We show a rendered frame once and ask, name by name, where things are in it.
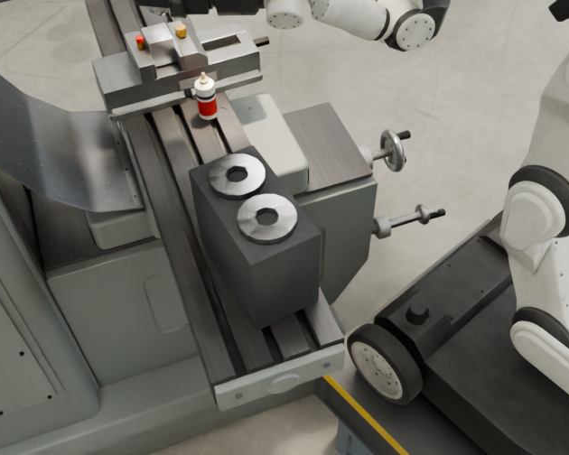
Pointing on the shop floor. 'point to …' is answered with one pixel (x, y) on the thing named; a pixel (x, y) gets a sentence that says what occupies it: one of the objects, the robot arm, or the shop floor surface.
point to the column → (23, 328)
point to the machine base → (152, 413)
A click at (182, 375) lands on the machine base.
